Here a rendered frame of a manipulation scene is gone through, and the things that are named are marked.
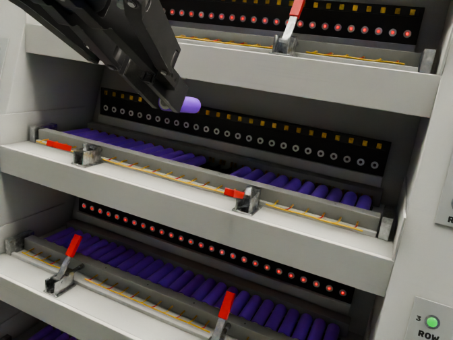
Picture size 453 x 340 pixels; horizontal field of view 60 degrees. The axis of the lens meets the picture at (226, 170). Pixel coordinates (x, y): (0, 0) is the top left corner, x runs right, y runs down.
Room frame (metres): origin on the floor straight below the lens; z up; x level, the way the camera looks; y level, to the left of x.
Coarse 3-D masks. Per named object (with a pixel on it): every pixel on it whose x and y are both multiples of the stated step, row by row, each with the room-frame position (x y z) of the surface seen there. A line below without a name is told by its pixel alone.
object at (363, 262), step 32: (0, 128) 0.63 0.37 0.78; (32, 128) 0.67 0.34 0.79; (64, 128) 0.75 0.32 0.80; (128, 128) 0.76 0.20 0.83; (160, 128) 0.73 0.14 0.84; (0, 160) 0.64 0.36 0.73; (32, 160) 0.61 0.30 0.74; (64, 160) 0.60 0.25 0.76; (288, 160) 0.64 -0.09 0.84; (96, 192) 0.57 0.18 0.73; (128, 192) 0.54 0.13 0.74; (160, 192) 0.52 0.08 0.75; (192, 192) 0.54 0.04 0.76; (192, 224) 0.51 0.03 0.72; (224, 224) 0.49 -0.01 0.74; (256, 224) 0.47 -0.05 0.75; (288, 224) 0.47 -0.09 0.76; (320, 224) 0.49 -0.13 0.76; (384, 224) 0.46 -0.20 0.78; (288, 256) 0.46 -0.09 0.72; (320, 256) 0.45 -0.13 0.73; (352, 256) 0.43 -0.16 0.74; (384, 256) 0.42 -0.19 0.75; (384, 288) 0.42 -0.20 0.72
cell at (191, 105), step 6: (186, 96) 0.44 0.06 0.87; (162, 102) 0.40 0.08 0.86; (186, 102) 0.43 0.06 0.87; (192, 102) 0.44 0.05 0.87; (198, 102) 0.46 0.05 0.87; (162, 108) 0.41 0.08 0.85; (168, 108) 0.41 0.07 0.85; (186, 108) 0.43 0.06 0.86; (192, 108) 0.44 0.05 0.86; (198, 108) 0.46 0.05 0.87
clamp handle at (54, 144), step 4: (48, 140) 0.53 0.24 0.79; (48, 144) 0.53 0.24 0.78; (52, 144) 0.52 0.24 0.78; (56, 144) 0.53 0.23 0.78; (60, 144) 0.54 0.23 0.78; (64, 144) 0.54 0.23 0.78; (84, 144) 0.59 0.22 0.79; (60, 148) 0.54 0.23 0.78; (64, 148) 0.54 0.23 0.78; (68, 148) 0.55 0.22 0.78; (72, 148) 0.56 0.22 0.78; (76, 148) 0.58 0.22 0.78; (84, 148) 0.59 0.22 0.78
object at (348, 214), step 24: (72, 144) 0.64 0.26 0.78; (96, 144) 0.62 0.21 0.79; (144, 168) 0.58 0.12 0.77; (168, 168) 0.58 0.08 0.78; (192, 168) 0.56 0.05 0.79; (264, 192) 0.52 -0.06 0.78; (288, 192) 0.51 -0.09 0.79; (312, 216) 0.48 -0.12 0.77; (336, 216) 0.49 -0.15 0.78; (360, 216) 0.48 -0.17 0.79
